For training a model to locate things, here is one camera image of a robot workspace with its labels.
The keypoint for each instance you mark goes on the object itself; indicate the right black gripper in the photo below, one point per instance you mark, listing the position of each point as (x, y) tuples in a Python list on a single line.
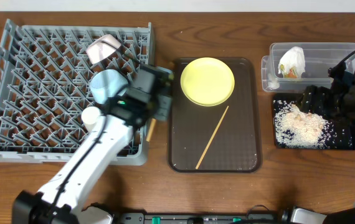
[(316, 97)]

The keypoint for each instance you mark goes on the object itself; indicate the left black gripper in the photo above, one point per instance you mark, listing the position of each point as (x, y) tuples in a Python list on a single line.
[(164, 90)]

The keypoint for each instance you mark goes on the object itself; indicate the light blue bowl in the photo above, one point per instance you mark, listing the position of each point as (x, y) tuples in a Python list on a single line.
[(106, 84)]

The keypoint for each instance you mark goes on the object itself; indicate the small white cup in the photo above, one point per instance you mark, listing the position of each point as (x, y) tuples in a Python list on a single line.
[(90, 116)]

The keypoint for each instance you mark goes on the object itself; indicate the green snack wrapper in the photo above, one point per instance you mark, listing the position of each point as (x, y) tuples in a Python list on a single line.
[(291, 73)]

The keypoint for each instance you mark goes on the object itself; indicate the white napkin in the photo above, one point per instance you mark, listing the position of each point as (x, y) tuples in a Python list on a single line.
[(292, 58)]

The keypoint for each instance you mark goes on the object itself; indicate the white bowl with food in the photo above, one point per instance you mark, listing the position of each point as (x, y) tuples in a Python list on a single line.
[(102, 48)]

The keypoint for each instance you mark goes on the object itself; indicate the wooden chopstick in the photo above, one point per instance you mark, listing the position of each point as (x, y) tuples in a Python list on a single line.
[(151, 129), (211, 138)]

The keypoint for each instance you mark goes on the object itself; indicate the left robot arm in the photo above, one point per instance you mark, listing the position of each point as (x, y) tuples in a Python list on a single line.
[(62, 199)]

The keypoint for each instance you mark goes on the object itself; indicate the black waste tray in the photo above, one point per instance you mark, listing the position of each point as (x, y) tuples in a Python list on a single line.
[(345, 137)]

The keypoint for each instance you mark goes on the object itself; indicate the spilled rice food waste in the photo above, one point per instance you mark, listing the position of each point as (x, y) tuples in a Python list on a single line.
[(299, 127)]

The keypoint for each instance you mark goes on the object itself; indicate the grey dishwasher rack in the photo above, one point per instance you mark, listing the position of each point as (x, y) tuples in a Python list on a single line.
[(45, 74)]

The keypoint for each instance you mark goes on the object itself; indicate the yellow round plate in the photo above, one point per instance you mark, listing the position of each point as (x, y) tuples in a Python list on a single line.
[(207, 81)]

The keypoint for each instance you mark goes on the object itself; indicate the clear plastic bin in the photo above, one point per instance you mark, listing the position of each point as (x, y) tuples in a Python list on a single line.
[(319, 57)]

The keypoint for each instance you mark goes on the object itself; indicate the dark brown serving tray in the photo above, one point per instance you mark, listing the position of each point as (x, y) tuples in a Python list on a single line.
[(237, 146)]

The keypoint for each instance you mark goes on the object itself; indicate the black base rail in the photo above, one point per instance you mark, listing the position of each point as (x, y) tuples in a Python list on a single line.
[(175, 218)]

